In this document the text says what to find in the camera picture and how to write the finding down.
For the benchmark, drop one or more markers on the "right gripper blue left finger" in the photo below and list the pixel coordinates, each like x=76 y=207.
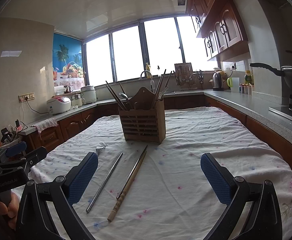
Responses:
x=34 y=220

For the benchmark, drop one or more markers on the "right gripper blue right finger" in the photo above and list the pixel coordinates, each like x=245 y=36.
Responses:
x=264 y=217

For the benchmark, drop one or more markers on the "wooden chopstick two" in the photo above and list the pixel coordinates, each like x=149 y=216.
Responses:
x=115 y=99

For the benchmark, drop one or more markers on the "wooden chopstick one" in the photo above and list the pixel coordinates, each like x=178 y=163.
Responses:
x=114 y=97

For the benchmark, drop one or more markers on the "wooden chopstick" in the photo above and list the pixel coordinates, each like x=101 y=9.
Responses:
x=158 y=90

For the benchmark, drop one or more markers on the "steel chopstick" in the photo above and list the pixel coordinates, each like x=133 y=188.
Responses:
x=88 y=209
x=168 y=79

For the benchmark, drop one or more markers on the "steel spoon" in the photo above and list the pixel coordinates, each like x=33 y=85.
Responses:
x=128 y=105

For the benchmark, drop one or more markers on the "person's left hand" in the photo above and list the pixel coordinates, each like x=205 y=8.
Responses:
x=11 y=210

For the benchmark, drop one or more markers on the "lower wooden cabinets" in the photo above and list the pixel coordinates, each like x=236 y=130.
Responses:
x=80 y=120

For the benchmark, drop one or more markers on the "wooden cabinets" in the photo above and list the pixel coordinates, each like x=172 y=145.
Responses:
x=80 y=120
x=219 y=25

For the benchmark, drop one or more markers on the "lace cloth on counter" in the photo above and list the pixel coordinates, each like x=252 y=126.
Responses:
x=45 y=124

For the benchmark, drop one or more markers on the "white pink rice cooker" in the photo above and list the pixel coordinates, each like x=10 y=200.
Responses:
x=58 y=105

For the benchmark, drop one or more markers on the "small white appliance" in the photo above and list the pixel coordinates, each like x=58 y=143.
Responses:
x=77 y=100

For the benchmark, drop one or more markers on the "dark chopstick four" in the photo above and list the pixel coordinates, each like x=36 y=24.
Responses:
x=133 y=169

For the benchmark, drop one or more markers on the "white tall cooker pot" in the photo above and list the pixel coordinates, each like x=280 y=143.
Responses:
x=88 y=93

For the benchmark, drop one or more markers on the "white floral tablecloth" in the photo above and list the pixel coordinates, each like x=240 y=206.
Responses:
x=170 y=197

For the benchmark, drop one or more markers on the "tropical fruit poster blind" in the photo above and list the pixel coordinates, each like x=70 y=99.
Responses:
x=68 y=62

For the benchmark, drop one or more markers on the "spice jar set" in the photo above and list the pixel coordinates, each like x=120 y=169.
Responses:
x=246 y=88

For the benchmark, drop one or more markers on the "white cup green lid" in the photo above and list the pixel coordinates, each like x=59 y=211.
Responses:
x=234 y=84

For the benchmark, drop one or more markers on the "wooden utensil holder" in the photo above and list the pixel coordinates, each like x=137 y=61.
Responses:
x=142 y=123

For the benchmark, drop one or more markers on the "green yellow drink bottle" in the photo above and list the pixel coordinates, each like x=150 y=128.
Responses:
x=248 y=78

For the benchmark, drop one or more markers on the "steel electric kettle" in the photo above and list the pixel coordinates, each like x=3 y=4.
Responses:
x=218 y=81

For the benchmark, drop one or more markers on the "knife and utensil rack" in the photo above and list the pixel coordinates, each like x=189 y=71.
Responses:
x=186 y=78

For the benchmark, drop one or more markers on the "yellow soap bottle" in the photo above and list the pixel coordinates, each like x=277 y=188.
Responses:
x=148 y=73

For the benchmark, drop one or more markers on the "upper wooden cabinets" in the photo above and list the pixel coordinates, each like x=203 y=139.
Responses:
x=219 y=25

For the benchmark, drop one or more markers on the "wall power socket left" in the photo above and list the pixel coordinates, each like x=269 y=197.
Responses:
x=26 y=97

